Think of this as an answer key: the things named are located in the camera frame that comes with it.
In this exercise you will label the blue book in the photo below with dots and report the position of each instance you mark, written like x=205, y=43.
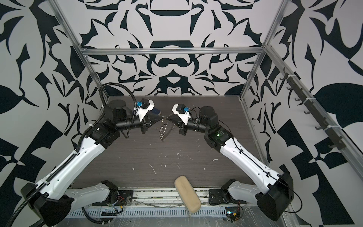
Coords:
x=156, y=111

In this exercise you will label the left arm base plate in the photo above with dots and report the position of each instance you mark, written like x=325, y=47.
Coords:
x=117, y=198

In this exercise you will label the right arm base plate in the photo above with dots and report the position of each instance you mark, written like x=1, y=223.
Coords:
x=219, y=196

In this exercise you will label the small circuit board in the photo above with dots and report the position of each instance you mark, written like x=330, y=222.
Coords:
x=234, y=213

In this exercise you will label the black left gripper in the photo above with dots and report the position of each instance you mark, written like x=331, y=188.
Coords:
x=145, y=121

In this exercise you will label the grey wall hook rack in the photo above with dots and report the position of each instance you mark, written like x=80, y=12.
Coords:
x=316, y=110

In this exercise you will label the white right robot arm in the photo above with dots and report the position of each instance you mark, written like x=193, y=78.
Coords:
x=272, y=192

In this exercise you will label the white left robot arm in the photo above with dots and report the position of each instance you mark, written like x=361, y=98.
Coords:
x=51, y=199

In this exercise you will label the white slotted cable duct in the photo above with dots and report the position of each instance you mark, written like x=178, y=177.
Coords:
x=219, y=212

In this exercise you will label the beige glasses case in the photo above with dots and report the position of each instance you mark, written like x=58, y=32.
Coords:
x=188, y=195

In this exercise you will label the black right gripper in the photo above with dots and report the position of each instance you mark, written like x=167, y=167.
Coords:
x=185, y=125

